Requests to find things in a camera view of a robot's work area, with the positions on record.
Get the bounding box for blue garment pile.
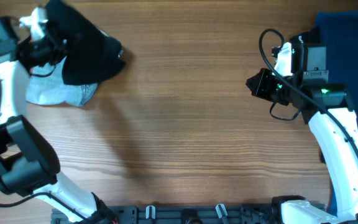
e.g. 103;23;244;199
314;9;358;215

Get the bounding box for black shirt with white logo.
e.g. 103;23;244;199
290;27;320;44

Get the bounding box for left white rail clip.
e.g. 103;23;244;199
145;205;156;220

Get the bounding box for folded light blue jeans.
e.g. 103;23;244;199
25;58;98;107

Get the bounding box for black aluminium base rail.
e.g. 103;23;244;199
50;203;326;224

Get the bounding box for right white rail clip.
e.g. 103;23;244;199
215;203;229;224

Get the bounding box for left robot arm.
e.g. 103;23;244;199
0;16;119;223

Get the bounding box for black shorts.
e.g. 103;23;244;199
45;0;126;85

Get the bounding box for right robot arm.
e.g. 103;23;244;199
246;42;358;223

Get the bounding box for white rail clip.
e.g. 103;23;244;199
145;205;156;220
215;203;229;224

